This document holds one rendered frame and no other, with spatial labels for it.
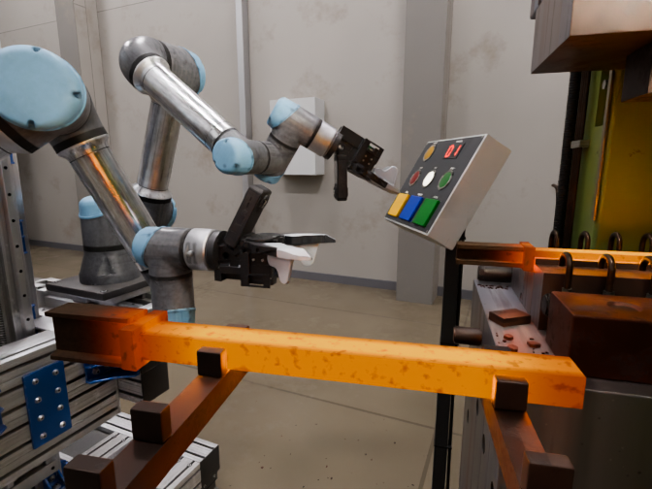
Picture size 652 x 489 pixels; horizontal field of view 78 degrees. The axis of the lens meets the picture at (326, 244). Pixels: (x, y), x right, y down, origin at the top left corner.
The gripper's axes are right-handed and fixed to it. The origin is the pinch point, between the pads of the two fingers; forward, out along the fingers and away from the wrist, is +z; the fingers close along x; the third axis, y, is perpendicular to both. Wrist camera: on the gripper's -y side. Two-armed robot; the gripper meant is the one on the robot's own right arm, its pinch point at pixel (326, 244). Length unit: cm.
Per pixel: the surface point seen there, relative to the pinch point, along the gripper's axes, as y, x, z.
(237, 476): 100, -54, -48
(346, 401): 100, -112, -19
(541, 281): 2.0, 7.1, 30.7
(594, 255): -0.7, 1.4, 38.2
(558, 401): 2.4, 35.6, 25.3
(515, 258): 0.5, 0.5, 28.6
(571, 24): -28.4, 7.5, 30.8
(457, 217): -0.2, -39.9, 22.4
